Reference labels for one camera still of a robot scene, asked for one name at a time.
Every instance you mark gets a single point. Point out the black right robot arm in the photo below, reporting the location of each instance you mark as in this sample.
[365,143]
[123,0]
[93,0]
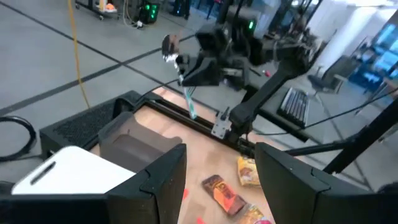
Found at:
[267,90]

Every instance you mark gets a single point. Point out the black aluminium frame rail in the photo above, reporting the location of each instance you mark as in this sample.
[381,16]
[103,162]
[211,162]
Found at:
[174,115]

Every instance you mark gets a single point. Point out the white plastic bin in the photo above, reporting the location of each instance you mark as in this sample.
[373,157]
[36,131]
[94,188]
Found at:
[71,171]

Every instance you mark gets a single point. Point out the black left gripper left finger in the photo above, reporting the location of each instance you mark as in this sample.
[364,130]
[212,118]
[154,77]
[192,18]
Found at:
[155,199]

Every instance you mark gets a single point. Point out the silver arm base bracket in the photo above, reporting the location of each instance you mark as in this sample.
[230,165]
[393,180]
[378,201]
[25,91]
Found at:
[221,124]

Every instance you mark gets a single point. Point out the black mesh tray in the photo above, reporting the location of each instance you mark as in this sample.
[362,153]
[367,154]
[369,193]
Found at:
[84,124]

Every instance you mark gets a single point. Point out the red ramen packet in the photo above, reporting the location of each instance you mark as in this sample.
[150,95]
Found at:
[253,216]

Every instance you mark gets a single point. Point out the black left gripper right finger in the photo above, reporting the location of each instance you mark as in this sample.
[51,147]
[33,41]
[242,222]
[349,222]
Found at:
[289,193]

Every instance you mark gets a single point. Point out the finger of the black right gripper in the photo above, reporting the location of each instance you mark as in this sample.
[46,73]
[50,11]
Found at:
[205,73]
[184,63]

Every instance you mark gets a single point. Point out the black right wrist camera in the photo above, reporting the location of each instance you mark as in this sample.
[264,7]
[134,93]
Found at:
[211,40]

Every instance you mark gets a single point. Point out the black wheeled cart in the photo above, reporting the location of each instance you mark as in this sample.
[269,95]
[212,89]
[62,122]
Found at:
[99,7]

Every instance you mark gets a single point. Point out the blue-edged ramen packet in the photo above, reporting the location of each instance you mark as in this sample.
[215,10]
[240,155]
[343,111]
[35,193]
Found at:
[224,194]

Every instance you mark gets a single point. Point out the computer keyboard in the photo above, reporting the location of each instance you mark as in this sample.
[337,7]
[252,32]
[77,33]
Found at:
[293,107]

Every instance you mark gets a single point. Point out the yellow ramen packet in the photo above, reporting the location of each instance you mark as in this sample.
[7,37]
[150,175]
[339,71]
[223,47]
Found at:
[248,172]

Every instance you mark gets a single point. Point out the black frame strut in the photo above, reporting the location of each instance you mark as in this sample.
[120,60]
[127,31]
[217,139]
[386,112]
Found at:
[367,140]

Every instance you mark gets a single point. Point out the clear plastic bin right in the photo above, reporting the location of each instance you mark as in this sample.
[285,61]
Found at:
[133,146]

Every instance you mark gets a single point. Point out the black computer green lights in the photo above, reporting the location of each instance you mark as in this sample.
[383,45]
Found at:
[149,11]

